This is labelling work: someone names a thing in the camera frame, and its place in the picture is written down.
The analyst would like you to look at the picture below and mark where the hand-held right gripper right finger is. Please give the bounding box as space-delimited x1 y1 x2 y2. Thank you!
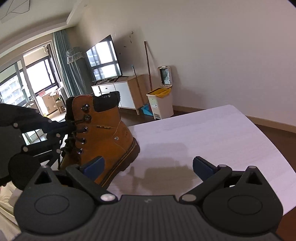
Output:
179 157 262 204

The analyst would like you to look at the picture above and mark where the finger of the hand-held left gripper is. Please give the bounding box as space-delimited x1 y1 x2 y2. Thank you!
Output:
22 134 63 163
14 111 77 137

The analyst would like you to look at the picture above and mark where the teal curtain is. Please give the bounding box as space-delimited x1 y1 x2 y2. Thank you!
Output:
53 30 81 98

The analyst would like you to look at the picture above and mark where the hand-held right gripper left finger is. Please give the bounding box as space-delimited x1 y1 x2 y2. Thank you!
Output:
35 156 118 205

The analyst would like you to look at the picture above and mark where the blue dustpan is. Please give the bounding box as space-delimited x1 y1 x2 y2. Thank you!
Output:
140 104 154 116

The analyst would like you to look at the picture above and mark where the white wooden TV cabinet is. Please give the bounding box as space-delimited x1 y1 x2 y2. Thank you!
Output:
91 75 148 115

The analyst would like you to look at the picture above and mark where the white tall appliance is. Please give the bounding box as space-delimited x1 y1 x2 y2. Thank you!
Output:
58 87 70 108

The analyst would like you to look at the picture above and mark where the tan leather boot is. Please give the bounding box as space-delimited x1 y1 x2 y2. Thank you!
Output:
60 91 141 189

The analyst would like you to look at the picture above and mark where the covered standing appliance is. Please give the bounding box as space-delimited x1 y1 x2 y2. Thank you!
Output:
66 46 94 97

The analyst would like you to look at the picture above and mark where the wooden broom handle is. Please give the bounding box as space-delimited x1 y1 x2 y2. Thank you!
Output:
144 41 153 92

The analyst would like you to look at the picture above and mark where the flat ceiling light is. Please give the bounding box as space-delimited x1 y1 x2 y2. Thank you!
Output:
0 0 31 23

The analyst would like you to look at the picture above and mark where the flat screen television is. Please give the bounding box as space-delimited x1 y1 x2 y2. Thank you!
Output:
86 35 130 85

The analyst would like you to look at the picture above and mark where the dark brown shoelace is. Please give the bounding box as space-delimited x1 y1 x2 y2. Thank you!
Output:
59 119 84 163

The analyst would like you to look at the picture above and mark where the thin mop handle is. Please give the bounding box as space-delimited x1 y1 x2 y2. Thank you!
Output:
132 65 142 105

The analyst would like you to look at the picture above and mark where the cardboard box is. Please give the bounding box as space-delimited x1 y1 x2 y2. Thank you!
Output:
42 93 61 114

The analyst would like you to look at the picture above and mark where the white trash bin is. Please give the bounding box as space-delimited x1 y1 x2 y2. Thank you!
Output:
146 66 174 120

